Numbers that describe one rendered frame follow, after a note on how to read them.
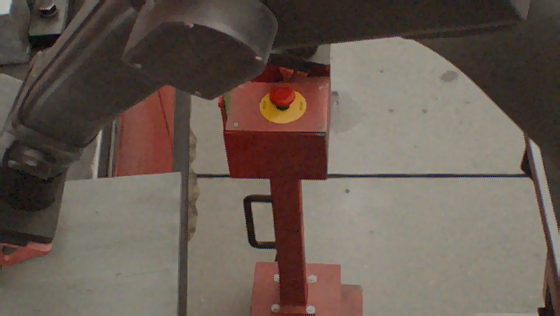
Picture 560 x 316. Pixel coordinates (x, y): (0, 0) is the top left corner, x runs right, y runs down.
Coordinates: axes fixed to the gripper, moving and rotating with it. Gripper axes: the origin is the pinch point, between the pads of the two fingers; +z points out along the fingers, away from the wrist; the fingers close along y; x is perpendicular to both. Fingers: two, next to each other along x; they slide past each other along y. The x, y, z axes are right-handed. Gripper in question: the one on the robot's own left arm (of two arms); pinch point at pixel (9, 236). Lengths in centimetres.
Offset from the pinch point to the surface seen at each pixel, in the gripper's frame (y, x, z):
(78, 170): -19.7, 7.6, 11.9
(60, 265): 3.0, 5.2, -1.3
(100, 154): -22.7, 10.1, 11.3
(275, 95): -37, 34, 6
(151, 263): 3.5, 13.4, -5.6
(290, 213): -39, 51, 36
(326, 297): -41, 73, 63
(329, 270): -48, 74, 63
